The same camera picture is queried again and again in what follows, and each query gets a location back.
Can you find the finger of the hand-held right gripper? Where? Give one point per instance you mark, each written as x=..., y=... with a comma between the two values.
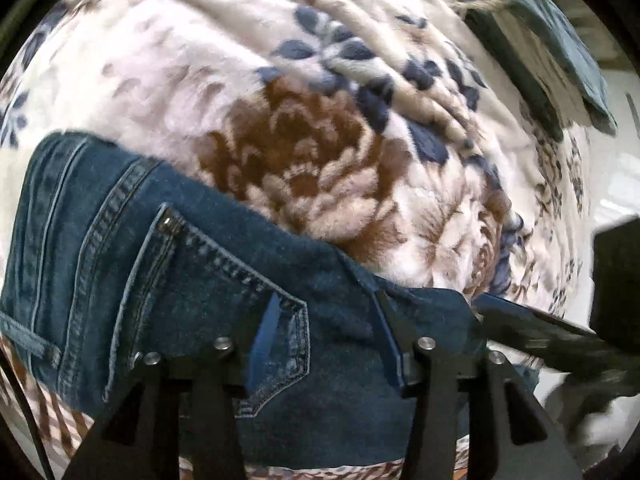
x=540, y=332

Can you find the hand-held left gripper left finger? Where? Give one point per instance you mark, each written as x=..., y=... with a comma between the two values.
x=265, y=330

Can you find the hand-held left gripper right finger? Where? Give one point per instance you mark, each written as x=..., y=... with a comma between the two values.
x=400, y=330

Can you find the dark blue jeans pants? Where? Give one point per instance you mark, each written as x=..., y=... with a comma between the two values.
x=125, y=260

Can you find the folded dark pants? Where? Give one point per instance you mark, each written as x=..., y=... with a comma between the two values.
x=520, y=85

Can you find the folded white pants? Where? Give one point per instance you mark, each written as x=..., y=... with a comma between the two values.
x=535, y=55

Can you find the white headboard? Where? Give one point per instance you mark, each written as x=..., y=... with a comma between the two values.
x=620, y=160

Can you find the floral bed blanket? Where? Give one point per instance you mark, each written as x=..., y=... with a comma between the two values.
x=250, y=60

